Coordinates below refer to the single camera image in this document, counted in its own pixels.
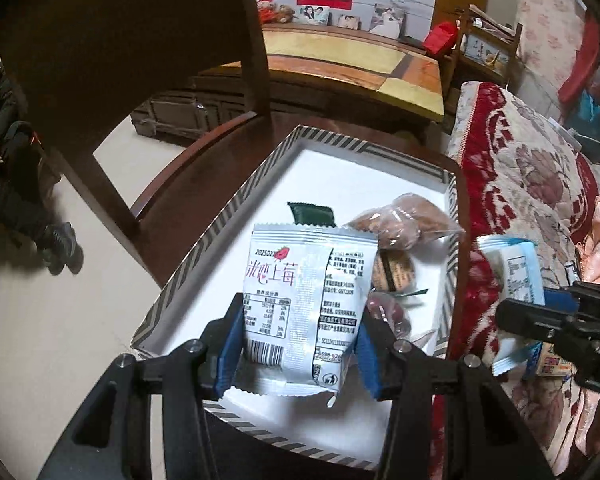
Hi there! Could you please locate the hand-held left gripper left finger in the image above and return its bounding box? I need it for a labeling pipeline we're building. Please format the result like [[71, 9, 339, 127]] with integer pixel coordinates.
[[37, 305, 248, 480]]

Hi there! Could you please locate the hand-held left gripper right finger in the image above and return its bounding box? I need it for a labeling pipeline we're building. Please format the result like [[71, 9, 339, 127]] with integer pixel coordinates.
[[355, 325, 553, 480]]

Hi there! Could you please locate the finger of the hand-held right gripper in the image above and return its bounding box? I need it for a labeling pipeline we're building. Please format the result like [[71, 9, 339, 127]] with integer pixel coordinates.
[[495, 298, 588, 356], [545, 281, 600, 313]]

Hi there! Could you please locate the blue and white snack packet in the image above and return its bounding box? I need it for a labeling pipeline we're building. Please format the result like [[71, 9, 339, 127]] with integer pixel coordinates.
[[477, 237, 551, 376]]

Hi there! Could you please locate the white silver snack packet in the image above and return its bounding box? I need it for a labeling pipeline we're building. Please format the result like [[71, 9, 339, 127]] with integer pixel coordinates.
[[232, 224, 381, 408]]

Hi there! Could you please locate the green snack packet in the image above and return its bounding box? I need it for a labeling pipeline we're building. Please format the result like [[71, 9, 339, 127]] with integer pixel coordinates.
[[286, 201, 337, 228]]

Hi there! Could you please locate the white box with striped rim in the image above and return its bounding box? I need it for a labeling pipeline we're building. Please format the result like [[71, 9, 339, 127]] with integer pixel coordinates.
[[130, 124, 460, 471]]

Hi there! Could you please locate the clear bag of brown snacks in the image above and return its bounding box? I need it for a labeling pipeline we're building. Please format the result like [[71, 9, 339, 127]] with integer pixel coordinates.
[[341, 192, 466, 251]]

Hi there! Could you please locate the beige snack packet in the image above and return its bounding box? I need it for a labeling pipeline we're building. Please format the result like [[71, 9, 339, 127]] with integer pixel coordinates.
[[536, 342, 577, 378]]

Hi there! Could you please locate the clear packet red snack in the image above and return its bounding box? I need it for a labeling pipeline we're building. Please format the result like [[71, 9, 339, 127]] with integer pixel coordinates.
[[366, 291, 438, 348]]

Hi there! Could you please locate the brown wrapped snack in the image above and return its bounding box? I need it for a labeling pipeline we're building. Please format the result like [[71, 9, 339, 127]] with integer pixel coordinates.
[[370, 249, 431, 295]]

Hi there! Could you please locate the red floral blanket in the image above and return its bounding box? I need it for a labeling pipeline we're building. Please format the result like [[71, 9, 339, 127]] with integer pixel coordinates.
[[430, 80, 600, 480]]

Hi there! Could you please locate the clear plastic storage box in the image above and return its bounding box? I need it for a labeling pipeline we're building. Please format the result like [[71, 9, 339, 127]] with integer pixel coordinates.
[[562, 60, 600, 161]]

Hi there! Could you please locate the wooden side rack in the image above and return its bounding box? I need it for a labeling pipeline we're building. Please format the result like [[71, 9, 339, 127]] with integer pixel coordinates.
[[450, 5, 523, 86]]

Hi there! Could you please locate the pink floral curtain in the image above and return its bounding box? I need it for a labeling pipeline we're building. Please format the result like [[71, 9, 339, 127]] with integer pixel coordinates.
[[517, 0, 588, 111]]

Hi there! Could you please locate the red bag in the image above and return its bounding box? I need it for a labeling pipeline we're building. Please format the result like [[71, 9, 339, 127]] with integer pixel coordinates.
[[424, 21, 458, 56]]

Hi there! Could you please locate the wooden cabinet with yellow top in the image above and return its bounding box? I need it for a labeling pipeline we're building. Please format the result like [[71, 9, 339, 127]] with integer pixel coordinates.
[[132, 24, 446, 146]]

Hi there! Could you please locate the dark wooden chair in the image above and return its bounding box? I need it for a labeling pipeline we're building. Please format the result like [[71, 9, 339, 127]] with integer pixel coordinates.
[[0, 0, 471, 480]]

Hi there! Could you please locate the large photo frame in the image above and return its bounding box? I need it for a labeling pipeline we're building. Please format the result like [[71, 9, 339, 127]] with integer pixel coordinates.
[[369, 2, 407, 38]]

